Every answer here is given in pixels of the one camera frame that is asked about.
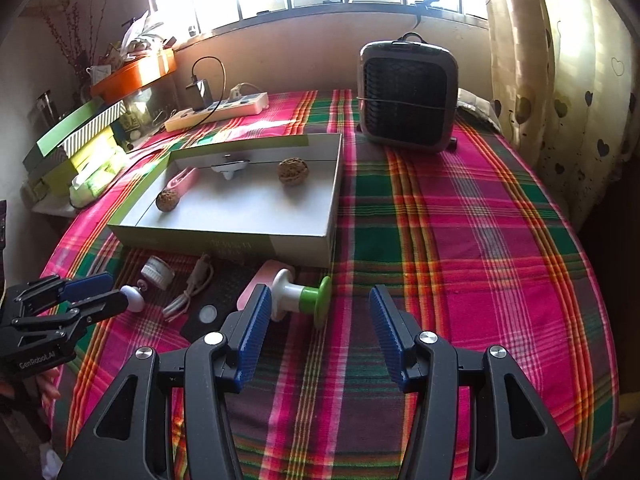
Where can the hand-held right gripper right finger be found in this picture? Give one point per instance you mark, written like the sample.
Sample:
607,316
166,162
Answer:
387,335

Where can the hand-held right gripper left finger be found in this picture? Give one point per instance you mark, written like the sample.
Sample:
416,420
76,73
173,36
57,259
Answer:
255,335

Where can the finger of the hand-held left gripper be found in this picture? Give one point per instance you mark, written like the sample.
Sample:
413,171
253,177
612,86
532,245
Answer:
105,306
87,286

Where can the white ball with pin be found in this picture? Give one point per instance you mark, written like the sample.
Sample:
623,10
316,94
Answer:
134,297

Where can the pink white folding gadget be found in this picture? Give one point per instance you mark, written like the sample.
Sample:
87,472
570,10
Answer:
255,280

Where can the black handheld device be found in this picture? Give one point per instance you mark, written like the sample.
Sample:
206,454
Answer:
225,285

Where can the green white spool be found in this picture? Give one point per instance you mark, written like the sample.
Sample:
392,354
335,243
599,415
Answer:
300,295

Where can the white ribbed cylinder cap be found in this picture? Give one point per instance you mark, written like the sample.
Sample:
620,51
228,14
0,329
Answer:
159,272

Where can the small brown walnut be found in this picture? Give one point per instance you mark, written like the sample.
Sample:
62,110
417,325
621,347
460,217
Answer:
167,200

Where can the green white cardboard box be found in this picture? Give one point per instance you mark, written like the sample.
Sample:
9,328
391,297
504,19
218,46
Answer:
240,200

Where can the pink clip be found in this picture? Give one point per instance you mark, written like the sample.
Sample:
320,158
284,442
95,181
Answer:
182,180

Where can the large brown walnut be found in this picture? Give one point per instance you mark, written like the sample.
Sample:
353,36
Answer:
294,171

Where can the white black oval gadget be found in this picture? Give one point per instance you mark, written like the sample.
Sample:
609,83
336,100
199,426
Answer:
229,167

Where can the person's left hand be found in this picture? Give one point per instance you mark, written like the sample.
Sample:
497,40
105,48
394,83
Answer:
51,384

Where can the white side table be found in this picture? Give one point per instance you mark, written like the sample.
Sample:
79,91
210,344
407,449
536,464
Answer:
50,207

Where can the green tissue pack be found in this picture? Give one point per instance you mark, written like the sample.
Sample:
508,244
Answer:
95,180

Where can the pink green plaid blanket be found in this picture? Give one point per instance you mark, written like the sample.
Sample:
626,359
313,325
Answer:
475,260

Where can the green striped gift box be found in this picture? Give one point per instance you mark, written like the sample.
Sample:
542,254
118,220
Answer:
65,130

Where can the green printed small box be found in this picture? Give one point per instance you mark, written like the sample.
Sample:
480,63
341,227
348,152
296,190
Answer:
132,122

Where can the white mug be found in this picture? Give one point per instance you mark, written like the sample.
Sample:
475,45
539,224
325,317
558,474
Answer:
97,75

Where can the orange box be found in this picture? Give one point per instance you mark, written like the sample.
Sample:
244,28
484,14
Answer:
135,72

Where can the black charger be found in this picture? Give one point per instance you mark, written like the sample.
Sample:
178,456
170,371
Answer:
200,94

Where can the white power strip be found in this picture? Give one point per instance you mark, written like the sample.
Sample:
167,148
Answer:
225,110

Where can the grey space heater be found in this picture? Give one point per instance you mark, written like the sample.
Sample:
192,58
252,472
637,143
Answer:
407,95

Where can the white plug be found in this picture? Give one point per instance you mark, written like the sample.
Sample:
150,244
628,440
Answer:
237,92

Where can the pile of small packets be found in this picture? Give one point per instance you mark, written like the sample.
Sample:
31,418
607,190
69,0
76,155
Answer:
140,40

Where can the red berry branches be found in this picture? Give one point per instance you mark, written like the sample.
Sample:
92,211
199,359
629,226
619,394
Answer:
75,25

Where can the heart print curtain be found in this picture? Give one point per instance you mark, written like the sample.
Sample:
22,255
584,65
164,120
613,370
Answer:
565,85

